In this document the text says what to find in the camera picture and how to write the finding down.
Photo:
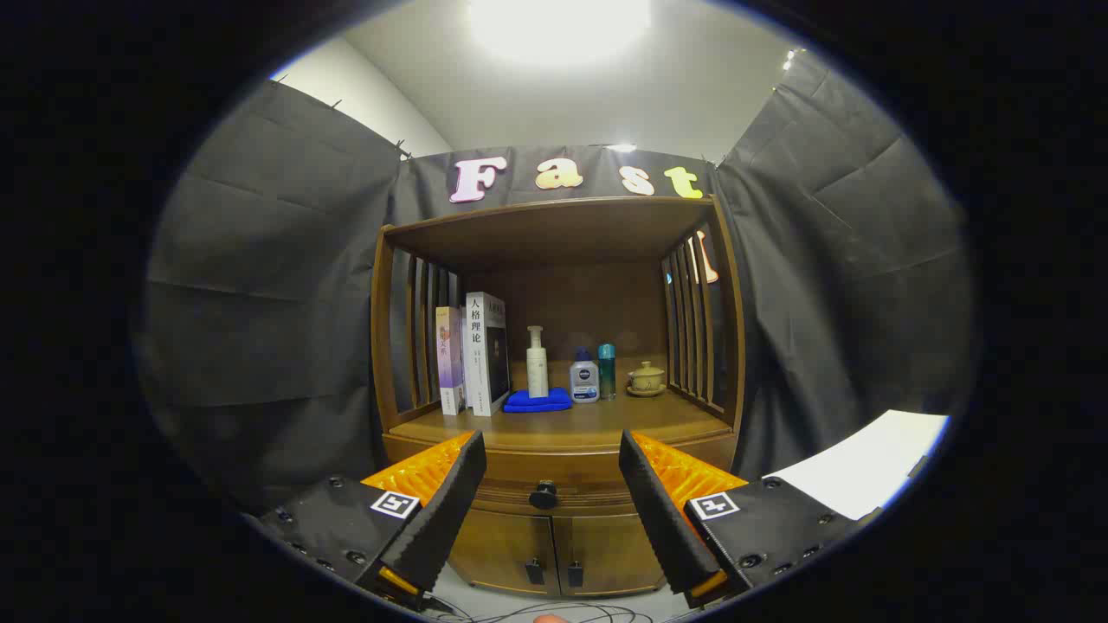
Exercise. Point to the yellow lidded teacup with saucer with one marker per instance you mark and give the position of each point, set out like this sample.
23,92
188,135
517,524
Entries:
647,378

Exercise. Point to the brown wooden cabinet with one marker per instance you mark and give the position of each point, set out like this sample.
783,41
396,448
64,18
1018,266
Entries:
554,234

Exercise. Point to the brown wooden drawer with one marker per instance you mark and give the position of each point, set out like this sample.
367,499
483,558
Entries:
554,472

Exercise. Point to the purple book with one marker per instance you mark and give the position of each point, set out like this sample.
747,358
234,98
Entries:
448,355

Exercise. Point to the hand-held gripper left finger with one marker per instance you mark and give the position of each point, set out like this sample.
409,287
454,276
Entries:
450,510

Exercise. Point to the black round drawer knob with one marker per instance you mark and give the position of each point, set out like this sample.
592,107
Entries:
543,495

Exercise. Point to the teal slim bottle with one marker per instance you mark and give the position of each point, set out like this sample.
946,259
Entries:
607,372

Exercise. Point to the white and grey appliance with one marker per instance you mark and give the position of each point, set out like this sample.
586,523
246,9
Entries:
866,467

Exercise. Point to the wooden cabinet door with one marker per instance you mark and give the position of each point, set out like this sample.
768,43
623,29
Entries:
615,554
502,545

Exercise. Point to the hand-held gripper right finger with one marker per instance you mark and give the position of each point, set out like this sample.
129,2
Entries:
658,510

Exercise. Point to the white bottle with blue cap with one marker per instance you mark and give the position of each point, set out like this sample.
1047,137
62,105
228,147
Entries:
584,385

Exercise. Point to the brown wooden countertop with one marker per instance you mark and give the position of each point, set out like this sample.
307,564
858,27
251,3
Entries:
597,424

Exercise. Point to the white and black book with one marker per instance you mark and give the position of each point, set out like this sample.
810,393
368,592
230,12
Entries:
476,363

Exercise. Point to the white pump bottle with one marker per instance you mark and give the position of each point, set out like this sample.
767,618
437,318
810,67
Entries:
537,372

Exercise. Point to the blue folded cloth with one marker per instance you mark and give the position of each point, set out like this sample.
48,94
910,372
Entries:
537,402

